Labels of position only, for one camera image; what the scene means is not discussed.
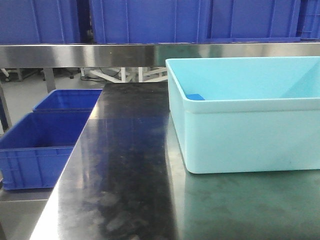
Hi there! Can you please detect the blue cube in tub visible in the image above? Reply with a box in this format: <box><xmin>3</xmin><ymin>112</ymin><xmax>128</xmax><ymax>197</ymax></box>
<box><xmin>185</xmin><ymin>93</ymin><xmax>205</xmax><ymax>101</ymax></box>

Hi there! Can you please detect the steel shelf leg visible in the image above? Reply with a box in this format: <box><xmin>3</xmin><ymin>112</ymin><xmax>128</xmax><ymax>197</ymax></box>
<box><xmin>43</xmin><ymin>67</ymin><xmax>56</xmax><ymax>93</ymax></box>

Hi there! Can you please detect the light blue plastic tub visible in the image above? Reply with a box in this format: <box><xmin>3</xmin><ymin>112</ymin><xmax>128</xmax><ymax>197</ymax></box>
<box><xmin>165</xmin><ymin>56</ymin><xmax>320</xmax><ymax>174</ymax></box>

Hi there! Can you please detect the far blue floor crate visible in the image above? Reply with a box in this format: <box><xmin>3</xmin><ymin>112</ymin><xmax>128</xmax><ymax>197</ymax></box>
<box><xmin>32</xmin><ymin>89</ymin><xmax>102</xmax><ymax>112</ymax></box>

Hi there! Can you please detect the blue floor crate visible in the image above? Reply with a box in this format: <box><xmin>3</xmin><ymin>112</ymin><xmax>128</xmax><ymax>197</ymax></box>
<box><xmin>32</xmin><ymin>89</ymin><xmax>102</xmax><ymax>112</ymax></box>
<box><xmin>0</xmin><ymin>112</ymin><xmax>90</xmax><ymax>191</ymax></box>

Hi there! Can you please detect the upper middle blue crate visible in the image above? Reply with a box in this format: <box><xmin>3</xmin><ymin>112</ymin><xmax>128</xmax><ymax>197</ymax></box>
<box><xmin>89</xmin><ymin>0</ymin><xmax>301</xmax><ymax>44</ymax></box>

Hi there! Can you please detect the near blue floor crate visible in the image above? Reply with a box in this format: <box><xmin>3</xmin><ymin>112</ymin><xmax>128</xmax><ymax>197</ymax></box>
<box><xmin>0</xmin><ymin>112</ymin><xmax>90</xmax><ymax>191</ymax></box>

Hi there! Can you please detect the upper left blue crate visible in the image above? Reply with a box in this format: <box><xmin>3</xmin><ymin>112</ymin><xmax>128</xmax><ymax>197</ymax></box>
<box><xmin>0</xmin><ymin>0</ymin><xmax>81</xmax><ymax>45</ymax></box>

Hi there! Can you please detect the upper right blue crate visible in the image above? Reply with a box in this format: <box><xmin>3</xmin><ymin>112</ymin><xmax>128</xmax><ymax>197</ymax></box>
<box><xmin>298</xmin><ymin>0</ymin><xmax>320</xmax><ymax>40</ymax></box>

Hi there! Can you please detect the white frame in background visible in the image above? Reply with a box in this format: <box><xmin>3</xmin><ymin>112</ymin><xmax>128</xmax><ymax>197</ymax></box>
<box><xmin>79</xmin><ymin>67</ymin><xmax>168</xmax><ymax>83</ymax></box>

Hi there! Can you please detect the stainless steel shelf rail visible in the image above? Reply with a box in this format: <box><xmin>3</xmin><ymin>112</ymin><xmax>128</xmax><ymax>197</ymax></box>
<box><xmin>0</xmin><ymin>42</ymin><xmax>320</xmax><ymax>68</ymax></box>

